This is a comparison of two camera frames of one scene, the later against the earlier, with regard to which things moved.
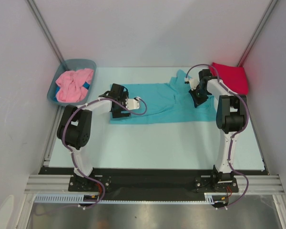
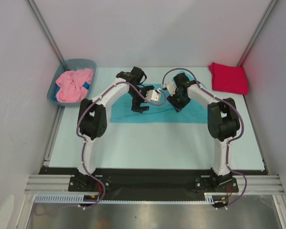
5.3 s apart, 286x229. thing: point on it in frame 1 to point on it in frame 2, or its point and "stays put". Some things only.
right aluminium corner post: (258, 34) stays put
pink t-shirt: (71, 83) stays put
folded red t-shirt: (234, 77) stays put
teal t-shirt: (164, 103) stays put
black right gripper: (198, 98) to (178, 103)
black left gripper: (117, 113) to (136, 107)
